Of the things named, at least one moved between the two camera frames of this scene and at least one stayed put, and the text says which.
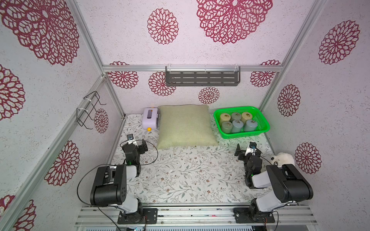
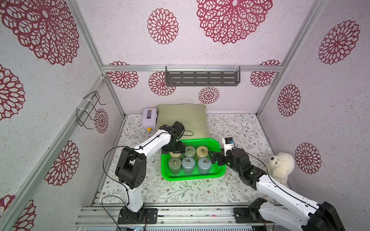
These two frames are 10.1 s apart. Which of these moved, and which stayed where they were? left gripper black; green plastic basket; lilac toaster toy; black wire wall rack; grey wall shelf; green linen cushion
Moved: green plastic basket; left gripper black
Stayed: green linen cushion; grey wall shelf; black wire wall rack; lilac toaster toy
